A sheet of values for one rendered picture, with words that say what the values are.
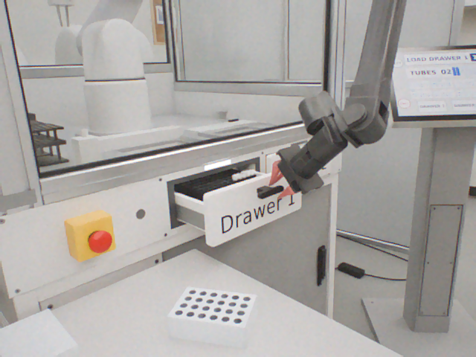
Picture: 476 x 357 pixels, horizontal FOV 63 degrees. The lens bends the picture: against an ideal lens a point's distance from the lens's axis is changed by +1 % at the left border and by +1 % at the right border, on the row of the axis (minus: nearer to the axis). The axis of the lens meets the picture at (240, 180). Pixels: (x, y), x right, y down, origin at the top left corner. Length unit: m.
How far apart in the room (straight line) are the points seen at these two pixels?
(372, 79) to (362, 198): 1.93
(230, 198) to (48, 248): 0.34
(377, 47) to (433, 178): 0.93
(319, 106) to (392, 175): 1.79
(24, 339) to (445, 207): 1.44
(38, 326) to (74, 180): 0.24
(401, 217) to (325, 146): 1.89
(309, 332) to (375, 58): 0.48
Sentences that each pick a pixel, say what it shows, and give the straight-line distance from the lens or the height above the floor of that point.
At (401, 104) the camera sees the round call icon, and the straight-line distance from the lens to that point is 1.45.
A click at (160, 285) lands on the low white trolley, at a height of 0.76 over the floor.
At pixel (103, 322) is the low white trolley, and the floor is 0.76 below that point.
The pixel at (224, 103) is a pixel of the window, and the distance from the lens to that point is 0.94.
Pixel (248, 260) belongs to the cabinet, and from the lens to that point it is 1.11.
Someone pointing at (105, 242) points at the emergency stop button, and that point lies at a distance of 0.72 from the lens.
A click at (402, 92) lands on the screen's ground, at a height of 1.05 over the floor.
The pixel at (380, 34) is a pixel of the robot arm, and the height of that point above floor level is 1.21.
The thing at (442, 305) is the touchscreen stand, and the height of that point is 0.17.
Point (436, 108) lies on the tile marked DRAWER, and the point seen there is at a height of 1.00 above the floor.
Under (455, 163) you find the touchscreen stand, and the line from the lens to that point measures 1.64.
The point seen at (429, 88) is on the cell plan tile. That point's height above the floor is 1.06.
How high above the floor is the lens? 1.17
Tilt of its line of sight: 17 degrees down
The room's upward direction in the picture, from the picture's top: 2 degrees counter-clockwise
